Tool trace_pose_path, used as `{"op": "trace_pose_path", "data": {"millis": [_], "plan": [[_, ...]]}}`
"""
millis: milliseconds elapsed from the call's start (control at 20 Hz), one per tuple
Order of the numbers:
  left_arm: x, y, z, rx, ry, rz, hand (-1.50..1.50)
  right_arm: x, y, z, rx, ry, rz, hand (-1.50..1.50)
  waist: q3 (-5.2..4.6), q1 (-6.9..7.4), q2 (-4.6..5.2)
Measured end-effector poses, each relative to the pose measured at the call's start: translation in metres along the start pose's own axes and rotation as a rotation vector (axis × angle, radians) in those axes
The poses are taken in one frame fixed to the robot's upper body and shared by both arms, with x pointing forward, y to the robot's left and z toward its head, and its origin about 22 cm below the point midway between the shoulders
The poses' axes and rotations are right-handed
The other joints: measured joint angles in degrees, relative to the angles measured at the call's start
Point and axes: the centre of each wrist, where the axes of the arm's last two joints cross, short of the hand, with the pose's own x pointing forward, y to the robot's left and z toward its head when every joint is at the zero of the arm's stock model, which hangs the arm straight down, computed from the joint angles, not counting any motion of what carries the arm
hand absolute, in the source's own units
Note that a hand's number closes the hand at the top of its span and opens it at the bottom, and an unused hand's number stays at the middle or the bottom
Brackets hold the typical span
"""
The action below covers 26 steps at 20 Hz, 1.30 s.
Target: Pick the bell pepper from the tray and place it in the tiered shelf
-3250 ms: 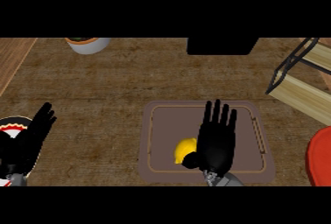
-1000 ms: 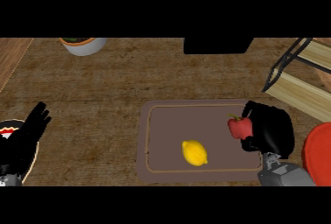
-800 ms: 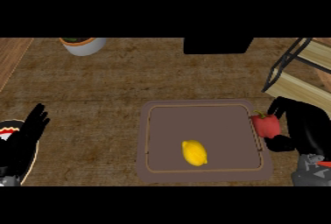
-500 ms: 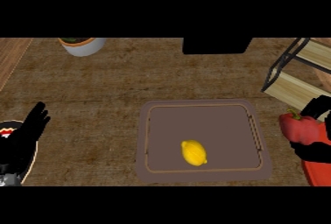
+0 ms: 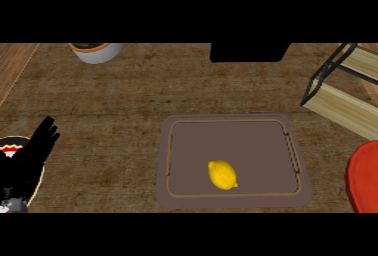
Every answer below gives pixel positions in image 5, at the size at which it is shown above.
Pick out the red round object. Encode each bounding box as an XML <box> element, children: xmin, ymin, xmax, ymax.
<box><xmin>345</xmin><ymin>140</ymin><xmax>378</xmax><ymax>214</ymax></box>

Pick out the brown rectangular tray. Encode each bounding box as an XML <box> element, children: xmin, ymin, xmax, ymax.
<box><xmin>155</xmin><ymin>113</ymin><xmax>313</xmax><ymax>210</ymax></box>

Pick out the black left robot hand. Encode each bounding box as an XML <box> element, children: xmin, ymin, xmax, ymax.
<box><xmin>0</xmin><ymin>115</ymin><xmax>62</xmax><ymax>214</ymax></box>

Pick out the patterned plate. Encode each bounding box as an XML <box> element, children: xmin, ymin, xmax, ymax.
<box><xmin>0</xmin><ymin>135</ymin><xmax>47</xmax><ymax>208</ymax></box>

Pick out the wooden tiered shelf black frame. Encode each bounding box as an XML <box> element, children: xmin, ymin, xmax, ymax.
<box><xmin>298</xmin><ymin>42</ymin><xmax>378</xmax><ymax>142</ymax></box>

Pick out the yellow bell pepper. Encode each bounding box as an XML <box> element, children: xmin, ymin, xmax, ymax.
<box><xmin>206</xmin><ymin>159</ymin><xmax>240</xmax><ymax>191</ymax></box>

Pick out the white plant pot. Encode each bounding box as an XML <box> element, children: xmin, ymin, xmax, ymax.
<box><xmin>68</xmin><ymin>42</ymin><xmax>124</xmax><ymax>65</ymax></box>

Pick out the black appliance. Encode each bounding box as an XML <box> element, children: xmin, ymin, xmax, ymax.
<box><xmin>208</xmin><ymin>42</ymin><xmax>292</xmax><ymax>64</ymax></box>

